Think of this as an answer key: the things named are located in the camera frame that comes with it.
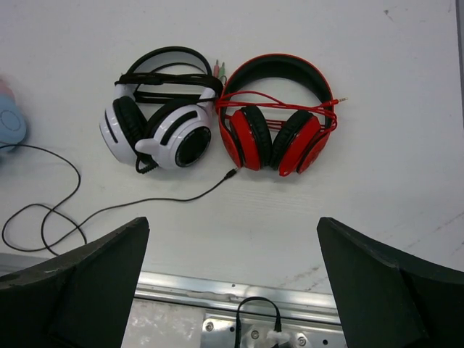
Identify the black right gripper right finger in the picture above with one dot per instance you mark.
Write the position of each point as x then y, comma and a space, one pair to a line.
386, 297

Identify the pink and blue cat-ear headphones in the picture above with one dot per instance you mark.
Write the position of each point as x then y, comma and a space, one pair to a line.
13, 124

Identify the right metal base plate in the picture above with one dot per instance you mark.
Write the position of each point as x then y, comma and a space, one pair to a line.
219, 330

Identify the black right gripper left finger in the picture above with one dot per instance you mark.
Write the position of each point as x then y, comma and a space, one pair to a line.
81, 298

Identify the white and black headphones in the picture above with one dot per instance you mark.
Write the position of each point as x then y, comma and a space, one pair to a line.
162, 110

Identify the metal table edge rail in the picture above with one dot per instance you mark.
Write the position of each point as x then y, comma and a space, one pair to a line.
221, 295

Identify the red and black headphones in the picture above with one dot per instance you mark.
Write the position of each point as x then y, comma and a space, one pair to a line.
284, 137

